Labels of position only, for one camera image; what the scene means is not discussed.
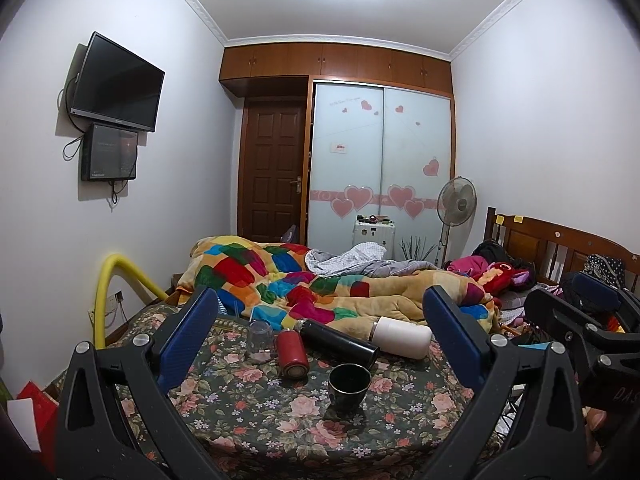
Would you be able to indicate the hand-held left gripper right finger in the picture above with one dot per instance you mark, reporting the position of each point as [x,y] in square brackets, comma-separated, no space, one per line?
[454,340]

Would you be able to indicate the red plush toy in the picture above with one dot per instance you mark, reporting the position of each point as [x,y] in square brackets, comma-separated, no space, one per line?
[502,275]

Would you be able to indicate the black bag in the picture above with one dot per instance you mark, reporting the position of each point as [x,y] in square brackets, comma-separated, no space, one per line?
[492,251]

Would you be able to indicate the sliding wardrobe with heart stickers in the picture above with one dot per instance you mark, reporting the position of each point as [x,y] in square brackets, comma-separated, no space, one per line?
[382,170]

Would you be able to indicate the yellow foam pipe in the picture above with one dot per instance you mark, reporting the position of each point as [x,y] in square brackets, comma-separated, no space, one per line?
[117,285]

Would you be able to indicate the pink cloth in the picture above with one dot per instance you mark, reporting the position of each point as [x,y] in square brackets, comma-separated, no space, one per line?
[470,265]

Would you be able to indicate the wooden bed headboard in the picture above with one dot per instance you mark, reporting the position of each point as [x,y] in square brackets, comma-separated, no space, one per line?
[555,242]

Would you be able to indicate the floral bed sheet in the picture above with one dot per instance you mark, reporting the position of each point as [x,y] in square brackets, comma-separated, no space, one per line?
[280,410]

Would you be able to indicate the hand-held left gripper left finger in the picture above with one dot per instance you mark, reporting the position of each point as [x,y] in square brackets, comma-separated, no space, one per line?
[189,332]

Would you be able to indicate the colourful patchwork blanket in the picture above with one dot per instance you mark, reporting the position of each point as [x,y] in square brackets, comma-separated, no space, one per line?
[300,280]

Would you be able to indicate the brown overhead wooden cabinet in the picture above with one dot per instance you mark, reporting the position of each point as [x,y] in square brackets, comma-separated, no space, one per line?
[340,62]

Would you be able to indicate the dry twig bundle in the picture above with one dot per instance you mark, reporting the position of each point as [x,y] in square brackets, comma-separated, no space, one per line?
[417,250]

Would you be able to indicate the white thermos bottle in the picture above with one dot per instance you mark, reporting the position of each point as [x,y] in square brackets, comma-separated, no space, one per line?
[402,336]

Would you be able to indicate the red cardboard box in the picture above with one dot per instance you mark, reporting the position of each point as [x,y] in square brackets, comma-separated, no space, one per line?
[35,410]

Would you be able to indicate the grey checked cloth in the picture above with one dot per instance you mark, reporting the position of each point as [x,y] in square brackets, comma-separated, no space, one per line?
[350,260]

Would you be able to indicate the black cup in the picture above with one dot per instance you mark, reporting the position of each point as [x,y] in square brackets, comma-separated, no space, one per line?
[349,385]

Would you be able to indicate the wall power socket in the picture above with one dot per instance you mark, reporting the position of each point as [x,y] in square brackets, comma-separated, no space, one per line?
[118,297]

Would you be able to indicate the black thermos bottle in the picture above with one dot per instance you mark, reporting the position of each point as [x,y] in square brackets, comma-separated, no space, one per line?
[340,342]

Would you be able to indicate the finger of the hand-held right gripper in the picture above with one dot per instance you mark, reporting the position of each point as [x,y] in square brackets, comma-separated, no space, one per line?
[552,312]
[602,287]

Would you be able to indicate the clear glass cup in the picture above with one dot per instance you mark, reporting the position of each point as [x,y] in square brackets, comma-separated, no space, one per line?
[260,341]

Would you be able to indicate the black dotted cloth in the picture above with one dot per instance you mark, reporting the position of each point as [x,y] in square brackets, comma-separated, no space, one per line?
[605,265]

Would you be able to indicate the standing electric fan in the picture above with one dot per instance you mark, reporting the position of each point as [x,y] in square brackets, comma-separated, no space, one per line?
[456,205]

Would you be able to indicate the white small appliance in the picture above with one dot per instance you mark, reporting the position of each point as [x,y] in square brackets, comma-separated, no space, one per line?
[374,234]

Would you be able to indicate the small black monitor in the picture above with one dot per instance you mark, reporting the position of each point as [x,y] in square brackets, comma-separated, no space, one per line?
[109,152]

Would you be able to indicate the wall-mounted black television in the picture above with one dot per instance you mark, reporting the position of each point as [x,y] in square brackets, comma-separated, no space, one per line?
[117,82]

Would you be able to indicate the brown wooden door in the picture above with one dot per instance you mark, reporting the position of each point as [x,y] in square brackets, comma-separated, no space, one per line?
[272,170]

